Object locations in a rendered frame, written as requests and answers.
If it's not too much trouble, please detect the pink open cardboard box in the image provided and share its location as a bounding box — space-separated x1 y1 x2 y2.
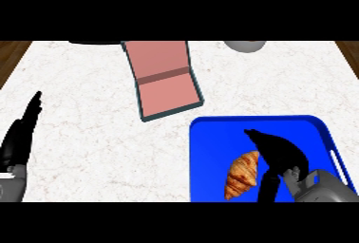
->
122 41 207 123

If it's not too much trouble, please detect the blue plastic tray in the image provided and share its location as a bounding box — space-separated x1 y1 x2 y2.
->
188 115 359 203

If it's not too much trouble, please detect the grey round bowl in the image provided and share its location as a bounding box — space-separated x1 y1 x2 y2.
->
224 41 268 54

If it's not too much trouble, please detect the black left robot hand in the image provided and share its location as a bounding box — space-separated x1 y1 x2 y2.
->
0 90 43 169

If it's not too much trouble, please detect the golden brown croissant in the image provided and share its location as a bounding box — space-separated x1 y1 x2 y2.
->
224 150 262 201

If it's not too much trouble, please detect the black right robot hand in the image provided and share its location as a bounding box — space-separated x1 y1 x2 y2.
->
243 128 312 203

